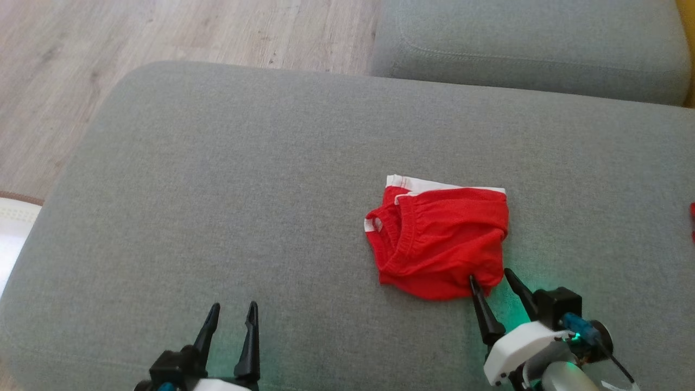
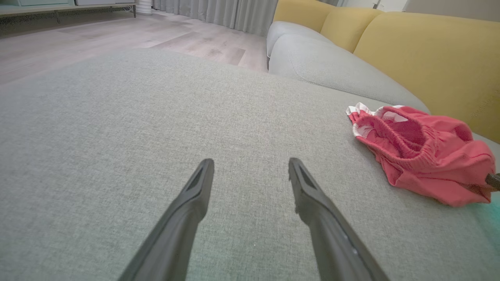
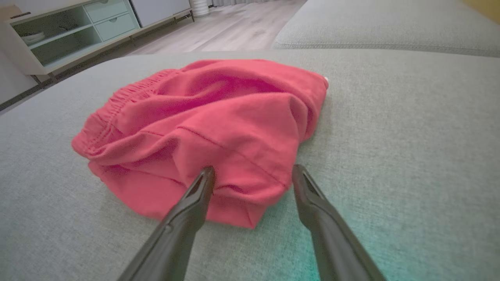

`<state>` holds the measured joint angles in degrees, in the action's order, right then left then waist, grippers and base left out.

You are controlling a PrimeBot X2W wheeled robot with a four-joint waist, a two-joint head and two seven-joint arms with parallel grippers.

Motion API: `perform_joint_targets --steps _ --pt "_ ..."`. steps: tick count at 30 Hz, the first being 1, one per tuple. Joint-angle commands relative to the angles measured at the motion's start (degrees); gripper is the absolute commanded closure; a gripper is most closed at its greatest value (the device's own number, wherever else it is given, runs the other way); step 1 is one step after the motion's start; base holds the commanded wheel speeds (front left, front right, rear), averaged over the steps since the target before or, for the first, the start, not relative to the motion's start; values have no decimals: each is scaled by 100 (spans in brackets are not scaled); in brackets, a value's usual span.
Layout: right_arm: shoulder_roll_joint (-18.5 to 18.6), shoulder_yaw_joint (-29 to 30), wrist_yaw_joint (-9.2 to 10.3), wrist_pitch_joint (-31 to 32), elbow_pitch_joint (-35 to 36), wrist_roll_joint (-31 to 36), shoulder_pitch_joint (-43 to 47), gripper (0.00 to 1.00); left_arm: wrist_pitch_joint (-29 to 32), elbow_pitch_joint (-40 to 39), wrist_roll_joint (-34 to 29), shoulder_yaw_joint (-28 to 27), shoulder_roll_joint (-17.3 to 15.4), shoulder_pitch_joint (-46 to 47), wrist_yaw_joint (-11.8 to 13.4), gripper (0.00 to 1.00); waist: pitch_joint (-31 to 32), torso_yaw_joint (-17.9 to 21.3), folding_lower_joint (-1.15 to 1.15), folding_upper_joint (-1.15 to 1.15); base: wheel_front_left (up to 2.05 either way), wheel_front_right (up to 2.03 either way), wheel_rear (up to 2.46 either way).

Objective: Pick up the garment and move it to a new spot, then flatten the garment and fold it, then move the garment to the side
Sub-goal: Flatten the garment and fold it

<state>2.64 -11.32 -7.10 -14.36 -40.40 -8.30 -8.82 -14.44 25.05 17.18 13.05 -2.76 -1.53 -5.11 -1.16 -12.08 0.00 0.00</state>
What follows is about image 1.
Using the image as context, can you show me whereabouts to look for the grey fabric sofa cushion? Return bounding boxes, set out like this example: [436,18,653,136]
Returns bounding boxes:
[0,61,695,391]
[368,0,691,107]

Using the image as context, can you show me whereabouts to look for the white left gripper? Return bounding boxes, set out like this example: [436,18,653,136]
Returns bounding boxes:
[187,301,262,391]

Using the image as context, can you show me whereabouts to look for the yellow object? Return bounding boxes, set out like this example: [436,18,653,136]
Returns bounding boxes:
[675,0,695,109]

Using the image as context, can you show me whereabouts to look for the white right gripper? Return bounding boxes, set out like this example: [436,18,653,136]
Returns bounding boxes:
[468,268,571,391]

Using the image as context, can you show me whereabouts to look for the red shorts white waistband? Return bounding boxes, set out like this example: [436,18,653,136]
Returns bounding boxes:
[364,174,510,301]

